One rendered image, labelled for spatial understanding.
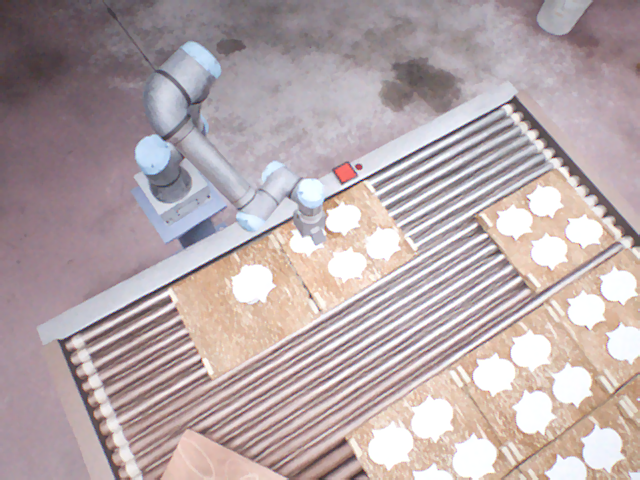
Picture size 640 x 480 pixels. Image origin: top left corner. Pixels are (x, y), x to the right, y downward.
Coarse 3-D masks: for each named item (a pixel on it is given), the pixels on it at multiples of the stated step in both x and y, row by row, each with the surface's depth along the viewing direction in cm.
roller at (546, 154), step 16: (528, 160) 191; (544, 160) 192; (512, 176) 188; (480, 192) 184; (448, 208) 181; (464, 208) 183; (416, 224) 179; (432, 224) 179; (176, 368) 156; (144, 384) 154; (160, 384) 155; (112, 400) 152; (128, 400) 152; (96, 416) 149
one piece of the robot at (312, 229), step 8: (296, 216) 147; (320, 216) 149; (296, 224) 156; (304, 224) 148; (312, 224) 151; (320, 224) 155; (304, 232) 153; (312, 232) 154; (320, 232) 155; (312, 240) 156; (320, 240) 155
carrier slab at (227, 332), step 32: (256, 256) 169; (192, 288) 164; (224, 288) 165; (288, 288) 165; (192, 320) 160; (224, 320) 160; (256, 320) 161; (288, 320) 161; (224, 352) 157; (256, 352) 157
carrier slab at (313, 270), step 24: (360, 192) 180; (360, 216) 177; (384, 216) 177; (288, 240) 172; (336, 240) 173; (360, 240) 173; (312, 264) 169; (384, 264) 170; (312, 288) 166; (336, 288) 166; (360, 288) 166
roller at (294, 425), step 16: (496, 288) 171; (512, 288) 171; (480, 304) 168; (448, 320) 166; (464, 320) 166; (432, 336) 163; (400, 352) 161; (416, 352) 162; (384, 368) 158; (352, 384) 156; (368, 384) 158; (336, 400) 154; (304, 416) 152; (320, 416) 154; (272, 432) 151; (288, 432) 150; (256, 448) 148
